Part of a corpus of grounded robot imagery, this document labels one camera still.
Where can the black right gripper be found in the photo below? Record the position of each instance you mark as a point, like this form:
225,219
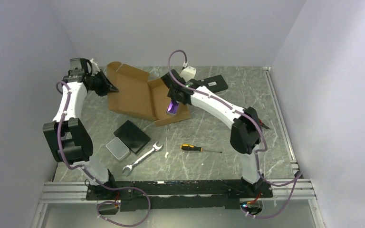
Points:
170,95

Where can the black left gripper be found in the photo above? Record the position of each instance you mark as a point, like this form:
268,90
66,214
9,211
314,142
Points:
108,86

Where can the purple long product box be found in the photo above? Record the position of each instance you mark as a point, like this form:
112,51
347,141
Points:
172,108

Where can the brown cardboard express box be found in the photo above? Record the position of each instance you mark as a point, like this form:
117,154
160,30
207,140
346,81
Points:
140,97

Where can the red handled box cutter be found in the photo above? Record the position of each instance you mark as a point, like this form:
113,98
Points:
264,125

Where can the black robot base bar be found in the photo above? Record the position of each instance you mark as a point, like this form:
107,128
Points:
134,195

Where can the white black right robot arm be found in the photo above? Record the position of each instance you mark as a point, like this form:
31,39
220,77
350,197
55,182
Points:
246,135

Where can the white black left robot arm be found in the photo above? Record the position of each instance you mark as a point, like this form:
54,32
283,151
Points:
67,138

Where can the black flat box with label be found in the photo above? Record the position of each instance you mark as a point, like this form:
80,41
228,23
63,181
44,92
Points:
215,83

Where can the silver open-end wrench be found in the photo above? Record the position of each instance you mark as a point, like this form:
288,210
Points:
129,168

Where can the dark grey flat slab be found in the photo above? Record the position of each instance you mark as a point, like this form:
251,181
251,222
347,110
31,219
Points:
132,136

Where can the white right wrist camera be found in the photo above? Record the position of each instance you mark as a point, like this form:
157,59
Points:
188,73

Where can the yellow black handled screwdriver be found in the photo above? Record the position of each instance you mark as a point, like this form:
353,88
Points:
192,148

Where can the aluminium table edge rail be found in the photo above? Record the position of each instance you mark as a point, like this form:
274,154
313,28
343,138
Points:
287,141

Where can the front aluminium frame rail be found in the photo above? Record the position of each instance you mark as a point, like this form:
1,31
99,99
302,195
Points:
58,193

